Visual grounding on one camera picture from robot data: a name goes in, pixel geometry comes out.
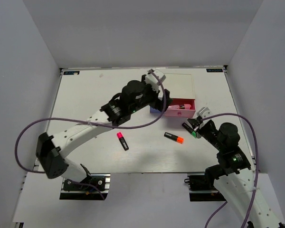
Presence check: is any pink cap marker bottle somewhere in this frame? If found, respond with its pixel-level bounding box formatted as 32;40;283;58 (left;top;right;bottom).
169;104;191;110

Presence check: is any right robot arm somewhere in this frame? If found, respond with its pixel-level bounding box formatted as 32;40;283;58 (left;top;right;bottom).
188;117;285;228

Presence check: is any pink drawer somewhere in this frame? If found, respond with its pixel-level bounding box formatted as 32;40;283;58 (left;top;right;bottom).
164;98;196;118

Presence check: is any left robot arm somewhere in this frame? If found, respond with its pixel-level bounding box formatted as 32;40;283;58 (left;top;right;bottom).
36;70;170;190

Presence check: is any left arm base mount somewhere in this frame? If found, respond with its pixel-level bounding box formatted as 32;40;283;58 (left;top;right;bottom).
59;174;111;201

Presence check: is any orange highlighter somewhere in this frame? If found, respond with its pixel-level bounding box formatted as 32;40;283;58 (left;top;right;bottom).
164;132;184;144

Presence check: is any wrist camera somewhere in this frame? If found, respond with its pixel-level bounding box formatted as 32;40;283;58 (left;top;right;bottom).
144;69;166;92
197;107;211;119

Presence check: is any green highlighter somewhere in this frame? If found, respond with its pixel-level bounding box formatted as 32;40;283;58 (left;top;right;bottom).
182;123;197;138

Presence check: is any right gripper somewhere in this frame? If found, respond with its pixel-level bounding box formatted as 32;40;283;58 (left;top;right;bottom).
188;118;225;151

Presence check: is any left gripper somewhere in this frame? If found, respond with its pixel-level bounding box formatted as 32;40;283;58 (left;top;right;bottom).
129;76;172;114

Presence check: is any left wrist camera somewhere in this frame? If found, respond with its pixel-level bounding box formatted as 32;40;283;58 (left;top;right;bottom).
144;69;166;92

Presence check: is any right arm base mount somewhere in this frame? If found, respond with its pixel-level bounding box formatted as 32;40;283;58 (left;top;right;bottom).
184;174;225;202

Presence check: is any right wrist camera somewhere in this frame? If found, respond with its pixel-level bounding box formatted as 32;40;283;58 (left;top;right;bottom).
197;107;211;119

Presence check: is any blue small drawer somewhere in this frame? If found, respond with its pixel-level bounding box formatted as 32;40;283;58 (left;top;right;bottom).
150;107;162;114

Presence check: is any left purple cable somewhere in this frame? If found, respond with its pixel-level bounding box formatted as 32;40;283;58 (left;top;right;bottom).
15;69;168;200

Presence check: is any pink highlighter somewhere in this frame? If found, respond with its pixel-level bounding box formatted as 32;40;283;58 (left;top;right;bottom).
116;132;129;151

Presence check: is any white drawer cabinet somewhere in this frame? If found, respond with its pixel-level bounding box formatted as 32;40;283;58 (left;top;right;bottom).
164;73;195;99

